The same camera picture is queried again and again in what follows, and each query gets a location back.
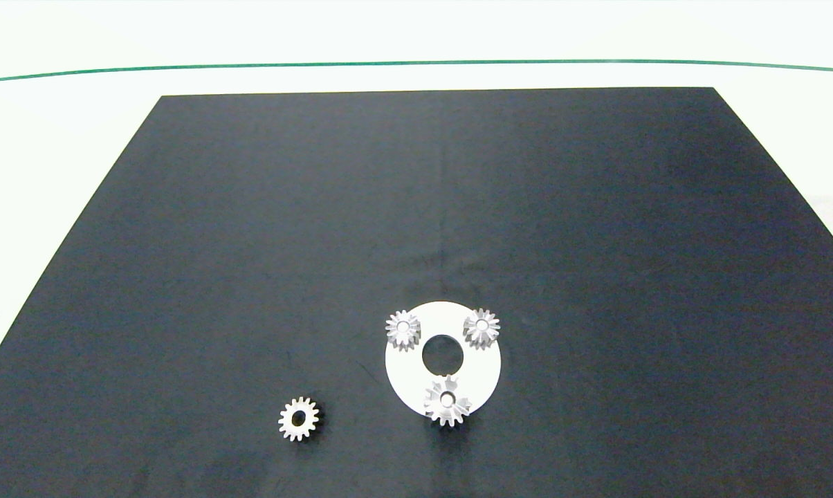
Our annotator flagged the round white plate with pins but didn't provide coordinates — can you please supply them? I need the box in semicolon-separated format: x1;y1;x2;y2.
385;301;502;420

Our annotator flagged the dark mat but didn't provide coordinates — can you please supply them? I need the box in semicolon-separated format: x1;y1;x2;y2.
0;86;833;498

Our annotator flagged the small steel gear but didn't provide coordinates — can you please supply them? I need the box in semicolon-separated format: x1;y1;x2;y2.
463;308;501;349
278;396;321;442
385;311;423;352

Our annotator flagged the large steel gear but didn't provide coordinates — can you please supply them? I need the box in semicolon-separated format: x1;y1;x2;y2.
423;374;473;428

